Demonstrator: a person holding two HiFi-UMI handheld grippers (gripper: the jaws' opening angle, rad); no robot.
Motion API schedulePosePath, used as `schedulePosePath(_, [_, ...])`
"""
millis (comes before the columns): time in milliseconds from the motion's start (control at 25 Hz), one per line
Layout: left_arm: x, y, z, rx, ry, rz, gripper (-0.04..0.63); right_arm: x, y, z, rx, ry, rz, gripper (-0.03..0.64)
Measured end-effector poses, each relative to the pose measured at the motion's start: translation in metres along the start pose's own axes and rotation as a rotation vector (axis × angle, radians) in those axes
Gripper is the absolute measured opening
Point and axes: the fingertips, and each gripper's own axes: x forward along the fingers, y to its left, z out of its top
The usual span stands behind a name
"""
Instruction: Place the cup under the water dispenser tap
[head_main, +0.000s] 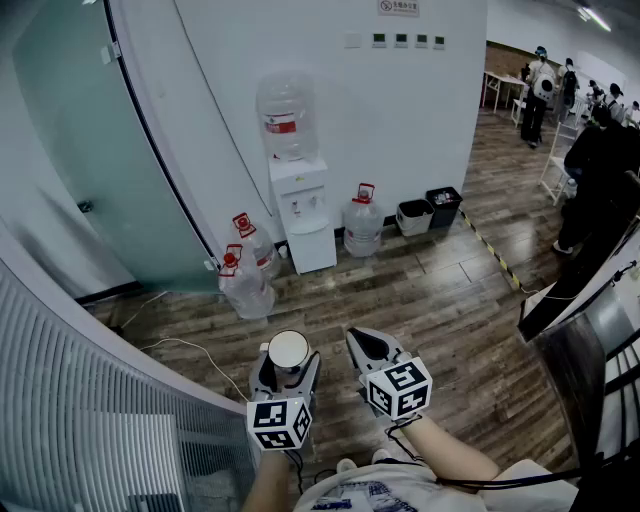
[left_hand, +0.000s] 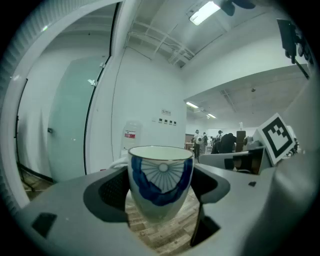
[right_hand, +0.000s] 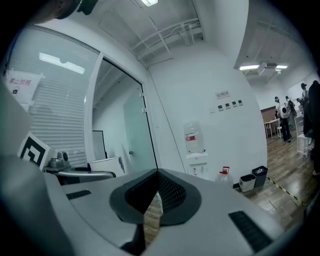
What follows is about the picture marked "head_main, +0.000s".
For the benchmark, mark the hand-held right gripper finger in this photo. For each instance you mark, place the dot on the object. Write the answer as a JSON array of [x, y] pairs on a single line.
[[392, 349], [357, 352]]

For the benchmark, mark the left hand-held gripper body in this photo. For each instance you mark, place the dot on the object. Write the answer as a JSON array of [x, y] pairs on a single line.
[[277, 425]]

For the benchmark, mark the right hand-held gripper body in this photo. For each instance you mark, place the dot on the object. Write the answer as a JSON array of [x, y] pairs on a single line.
[[400, 390]]

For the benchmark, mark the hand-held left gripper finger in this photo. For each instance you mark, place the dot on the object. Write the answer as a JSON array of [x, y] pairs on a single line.
[[267, 367], [307, 375]]

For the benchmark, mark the white cup with dark rim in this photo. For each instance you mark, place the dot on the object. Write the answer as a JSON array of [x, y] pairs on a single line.
[[289, 349]]

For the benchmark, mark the person's left forearm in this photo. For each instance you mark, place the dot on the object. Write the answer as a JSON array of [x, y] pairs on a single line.
[[267, 480]]

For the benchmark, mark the person's right forearm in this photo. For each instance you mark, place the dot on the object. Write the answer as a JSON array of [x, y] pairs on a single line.
[[445, 450]]

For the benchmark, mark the white water dispenser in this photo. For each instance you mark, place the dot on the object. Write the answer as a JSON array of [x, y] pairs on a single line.
[[310, 250]]

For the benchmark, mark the large clear water bottle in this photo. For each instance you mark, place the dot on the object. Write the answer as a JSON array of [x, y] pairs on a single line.
[[287, 115]]

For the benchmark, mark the person's right white shoe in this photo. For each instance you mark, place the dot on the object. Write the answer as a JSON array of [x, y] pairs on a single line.
[[381, 455]]

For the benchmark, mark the person's white shoe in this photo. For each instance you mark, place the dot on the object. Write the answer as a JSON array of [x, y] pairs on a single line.
[[346, 466], [381, 455]]

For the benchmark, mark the person's left white shoe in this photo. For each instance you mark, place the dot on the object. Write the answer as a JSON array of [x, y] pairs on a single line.
[[346, 466]]

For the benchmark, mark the metal door hinge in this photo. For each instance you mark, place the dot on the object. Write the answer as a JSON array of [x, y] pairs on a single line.
[[111, 52], [212, 264]]

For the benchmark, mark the white trash bin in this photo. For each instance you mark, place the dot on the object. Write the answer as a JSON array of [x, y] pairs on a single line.
[[414, 220]]

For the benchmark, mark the yellow black hazard tape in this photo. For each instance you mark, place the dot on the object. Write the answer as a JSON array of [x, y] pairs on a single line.
[[492, 250]]

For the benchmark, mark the black trash bin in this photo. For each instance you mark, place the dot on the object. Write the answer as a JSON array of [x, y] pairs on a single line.
[[445, 212]]

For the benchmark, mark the plastic bottle trash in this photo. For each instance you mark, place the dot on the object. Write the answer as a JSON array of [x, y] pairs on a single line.
[[441, 198]]

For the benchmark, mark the black metal rack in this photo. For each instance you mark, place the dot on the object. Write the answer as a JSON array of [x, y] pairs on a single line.
[[565, 375]]

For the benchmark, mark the dark desk with white edge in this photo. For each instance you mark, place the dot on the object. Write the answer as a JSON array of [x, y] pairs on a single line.
[[560, 310]]

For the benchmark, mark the white chair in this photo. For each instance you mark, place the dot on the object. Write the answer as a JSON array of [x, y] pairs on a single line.
[[552, 172]]

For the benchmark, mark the frosted glass door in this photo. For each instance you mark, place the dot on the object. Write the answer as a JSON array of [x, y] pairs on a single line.
[[100, 150]]

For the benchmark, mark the white table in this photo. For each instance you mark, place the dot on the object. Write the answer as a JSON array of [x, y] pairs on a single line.
[[502, 79]]

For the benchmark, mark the ceiling light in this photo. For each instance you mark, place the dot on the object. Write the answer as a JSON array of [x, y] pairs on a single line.
[[595, 17]]

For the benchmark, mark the wall thermostat panel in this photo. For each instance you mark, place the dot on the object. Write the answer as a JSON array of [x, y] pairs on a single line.
[[421, 41], [401, 40], [439, 42], [379, 40]]

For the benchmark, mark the white wall switch plate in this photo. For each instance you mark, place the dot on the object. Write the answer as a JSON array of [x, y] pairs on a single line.
[[352, 40]]

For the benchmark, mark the white wall sign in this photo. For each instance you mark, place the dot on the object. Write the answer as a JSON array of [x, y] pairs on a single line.
[[398, 7]]

